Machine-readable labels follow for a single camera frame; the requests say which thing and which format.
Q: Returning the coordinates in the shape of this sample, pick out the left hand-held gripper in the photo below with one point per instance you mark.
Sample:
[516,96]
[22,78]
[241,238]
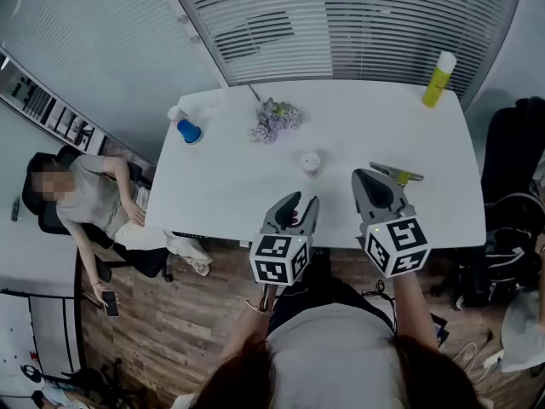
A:
[277,258]

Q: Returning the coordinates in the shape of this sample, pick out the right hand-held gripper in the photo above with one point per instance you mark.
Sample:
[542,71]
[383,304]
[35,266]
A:
[400,245]

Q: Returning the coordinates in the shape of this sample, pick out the person's left forearm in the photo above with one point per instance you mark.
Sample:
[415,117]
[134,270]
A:
[251,326]

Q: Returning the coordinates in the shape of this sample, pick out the person's right forearm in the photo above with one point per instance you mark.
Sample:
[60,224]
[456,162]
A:
[413,309]

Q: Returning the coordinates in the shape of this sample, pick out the person's left hand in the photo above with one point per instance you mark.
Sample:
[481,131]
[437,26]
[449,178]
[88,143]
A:
[294,217]

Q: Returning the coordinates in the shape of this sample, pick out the white table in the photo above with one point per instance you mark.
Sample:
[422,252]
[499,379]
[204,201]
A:
[238,186]

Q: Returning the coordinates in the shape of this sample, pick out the person's legs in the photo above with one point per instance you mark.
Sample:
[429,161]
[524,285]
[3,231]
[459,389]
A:
[315,288]

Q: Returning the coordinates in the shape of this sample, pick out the purple flower bouquet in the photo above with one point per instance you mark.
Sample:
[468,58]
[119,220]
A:
[274,119]

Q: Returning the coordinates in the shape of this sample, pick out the yellow spray bottle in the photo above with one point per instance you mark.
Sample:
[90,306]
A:
[436,85]

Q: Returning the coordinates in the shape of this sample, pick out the blue paper cup stack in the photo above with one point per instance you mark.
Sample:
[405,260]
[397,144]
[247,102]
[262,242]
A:
[189,131]

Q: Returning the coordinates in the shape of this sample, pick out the black backpack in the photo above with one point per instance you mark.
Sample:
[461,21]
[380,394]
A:
[498,262]

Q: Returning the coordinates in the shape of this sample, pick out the black office chair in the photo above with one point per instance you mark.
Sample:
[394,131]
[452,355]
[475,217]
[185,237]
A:
[511,156]
[47,220]

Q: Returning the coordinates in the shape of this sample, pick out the person's torso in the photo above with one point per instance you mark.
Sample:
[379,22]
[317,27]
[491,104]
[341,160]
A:
[336,356]

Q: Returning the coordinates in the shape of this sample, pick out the white window blinds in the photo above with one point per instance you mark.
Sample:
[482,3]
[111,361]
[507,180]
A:
[340,24]

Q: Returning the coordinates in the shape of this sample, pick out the smartphone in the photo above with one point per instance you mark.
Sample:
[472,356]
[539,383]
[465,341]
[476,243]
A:
[111,304]

